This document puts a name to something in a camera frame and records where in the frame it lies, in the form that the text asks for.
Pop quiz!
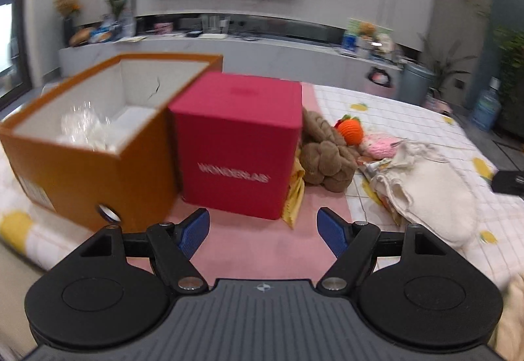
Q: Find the grey round trash bin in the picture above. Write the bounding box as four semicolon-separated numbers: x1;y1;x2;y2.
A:
397;62;434;106

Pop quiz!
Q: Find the white plastic wrap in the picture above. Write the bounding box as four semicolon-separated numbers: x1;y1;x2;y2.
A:
56;102;116;152

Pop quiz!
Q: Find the dried flower vase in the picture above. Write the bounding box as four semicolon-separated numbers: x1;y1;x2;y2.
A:
53;0;82;46

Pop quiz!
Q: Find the brown plush toy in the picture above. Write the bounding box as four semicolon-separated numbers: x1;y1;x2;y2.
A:
299;107;358;193

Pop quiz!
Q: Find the checkered fruit print blanket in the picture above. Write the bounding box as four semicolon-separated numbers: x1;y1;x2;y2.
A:
0;81;511;292

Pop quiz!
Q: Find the orange crochet ball toy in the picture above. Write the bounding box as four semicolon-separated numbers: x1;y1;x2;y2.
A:
335;115;364;146

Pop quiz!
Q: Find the teddy bear on console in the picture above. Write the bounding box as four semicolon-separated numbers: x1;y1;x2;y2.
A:
358;22;377;42

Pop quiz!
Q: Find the pink waste basket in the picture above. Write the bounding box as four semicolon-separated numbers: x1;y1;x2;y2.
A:
363;67;396;99

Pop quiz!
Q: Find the orange cardboard storage box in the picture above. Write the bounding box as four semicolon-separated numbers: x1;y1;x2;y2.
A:
1;52;223;232

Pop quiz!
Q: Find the red Wonderlab cube box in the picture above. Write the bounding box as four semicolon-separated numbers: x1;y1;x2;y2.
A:
169;72;302;220

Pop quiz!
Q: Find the blue water jug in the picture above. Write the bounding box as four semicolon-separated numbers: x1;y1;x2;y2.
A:
471;77;501;132

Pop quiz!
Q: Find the pink crochet hat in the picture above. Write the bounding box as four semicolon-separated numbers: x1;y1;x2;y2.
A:
358;132;402;160

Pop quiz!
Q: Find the yellow cloth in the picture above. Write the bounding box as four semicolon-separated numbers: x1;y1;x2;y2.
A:
282;157;306;229

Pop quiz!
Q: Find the green plant in vase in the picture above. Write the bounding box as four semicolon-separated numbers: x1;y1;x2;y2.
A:
93;0;144;29

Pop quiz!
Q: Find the green potted floor plant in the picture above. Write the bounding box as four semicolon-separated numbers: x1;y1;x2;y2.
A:
418;33;477;99

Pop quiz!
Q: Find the white marble tv console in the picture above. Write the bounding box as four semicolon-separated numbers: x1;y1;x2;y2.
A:
59;36;401;97

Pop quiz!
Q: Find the white mesh cloth bag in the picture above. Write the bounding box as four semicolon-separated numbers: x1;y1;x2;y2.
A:
370;141;479;247

